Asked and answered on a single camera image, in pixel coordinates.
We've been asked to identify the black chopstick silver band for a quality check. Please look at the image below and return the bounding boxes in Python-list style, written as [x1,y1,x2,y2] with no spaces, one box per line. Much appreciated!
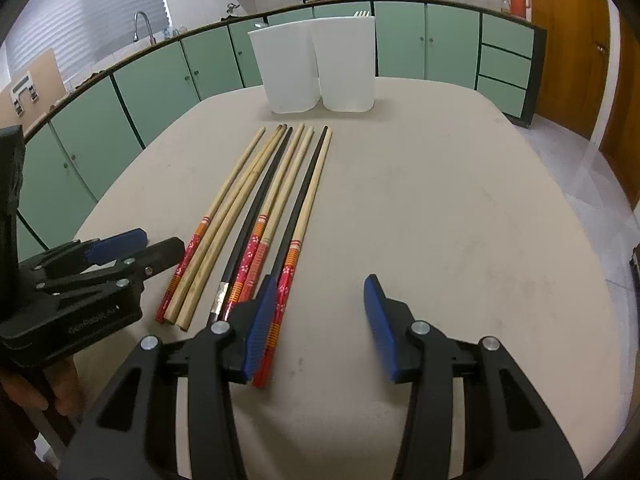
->
[207,127,293,325]

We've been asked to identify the red patterned bamboo chopstick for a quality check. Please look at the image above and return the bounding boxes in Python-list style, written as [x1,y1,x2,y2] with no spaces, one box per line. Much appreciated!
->
[216,122,305,321]
[252,126,333,389]
[155,127,266,324]

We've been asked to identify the chrome kitchen faucet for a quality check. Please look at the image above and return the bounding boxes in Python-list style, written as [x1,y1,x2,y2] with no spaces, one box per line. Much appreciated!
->
[131,10,158,47]

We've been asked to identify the green lower kitchen cabinets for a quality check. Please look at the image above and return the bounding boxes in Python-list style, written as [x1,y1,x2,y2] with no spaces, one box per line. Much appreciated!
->
[16,0,547,259]

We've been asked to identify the left human hand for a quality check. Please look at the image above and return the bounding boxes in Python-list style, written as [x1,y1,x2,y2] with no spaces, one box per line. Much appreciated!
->
[1,358,86,416]

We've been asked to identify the plain bamboo chopstick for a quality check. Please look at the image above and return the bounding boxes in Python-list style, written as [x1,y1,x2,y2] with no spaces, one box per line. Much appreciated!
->
[156,125,286,330]
[164,125,286,330]

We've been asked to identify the orange patterned bamboo chopstick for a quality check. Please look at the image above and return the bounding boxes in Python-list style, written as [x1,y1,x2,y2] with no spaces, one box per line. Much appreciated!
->
[239,126,314,302]

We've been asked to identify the cardboard box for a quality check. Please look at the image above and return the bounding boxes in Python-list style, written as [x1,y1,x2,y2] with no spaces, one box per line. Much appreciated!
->
[0,49,66,133]

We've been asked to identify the window blind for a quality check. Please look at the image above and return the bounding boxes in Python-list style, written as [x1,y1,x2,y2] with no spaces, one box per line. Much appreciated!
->
[3,0,169,79]

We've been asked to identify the white double utensil holder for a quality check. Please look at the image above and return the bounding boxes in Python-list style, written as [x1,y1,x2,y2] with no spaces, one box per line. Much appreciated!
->
[248,15,375,115]

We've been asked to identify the orange thermos flask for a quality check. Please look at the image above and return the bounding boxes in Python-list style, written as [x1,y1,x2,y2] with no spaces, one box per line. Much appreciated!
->
[509,0,530,20]

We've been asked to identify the wooden door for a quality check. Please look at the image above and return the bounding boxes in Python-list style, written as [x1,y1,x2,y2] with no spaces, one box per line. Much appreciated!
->
[532,0,620,146]

